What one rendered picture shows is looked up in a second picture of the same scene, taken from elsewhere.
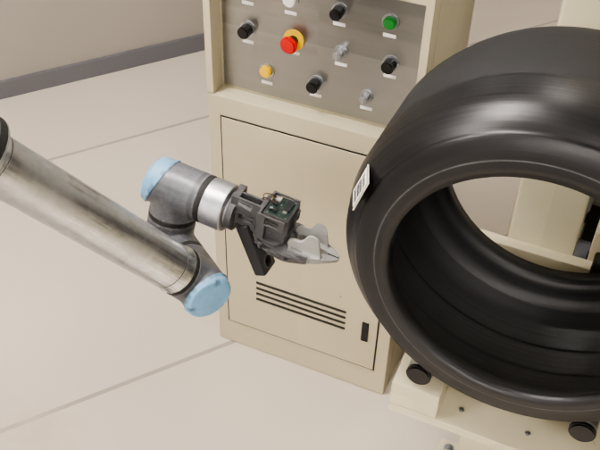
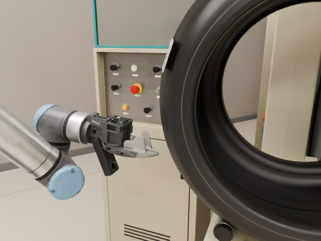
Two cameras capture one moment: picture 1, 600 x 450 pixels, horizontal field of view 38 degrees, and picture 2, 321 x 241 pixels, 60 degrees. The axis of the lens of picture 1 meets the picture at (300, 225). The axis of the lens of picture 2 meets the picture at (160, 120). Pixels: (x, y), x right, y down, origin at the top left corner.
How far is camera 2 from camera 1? 0.90 m
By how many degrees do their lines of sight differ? 24
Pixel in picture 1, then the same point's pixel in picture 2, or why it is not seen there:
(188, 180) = (62, 111)
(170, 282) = (36, 166)
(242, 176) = not seen: hidden behind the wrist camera
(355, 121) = not seen: hidden behind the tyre
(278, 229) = (116, 132)
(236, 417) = not seen: outside the picture
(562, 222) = (294, 138)
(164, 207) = (46, 130)
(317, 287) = (154, 224)
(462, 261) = (238, 161)
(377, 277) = (185, 133)
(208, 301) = (66, 185)
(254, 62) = (119, 104)
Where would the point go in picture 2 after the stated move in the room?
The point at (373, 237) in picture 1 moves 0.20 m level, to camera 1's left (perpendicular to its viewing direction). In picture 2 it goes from (180, 94) to (73, 94)
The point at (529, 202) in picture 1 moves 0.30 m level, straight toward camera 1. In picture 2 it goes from (272, 127) to (283, 169)
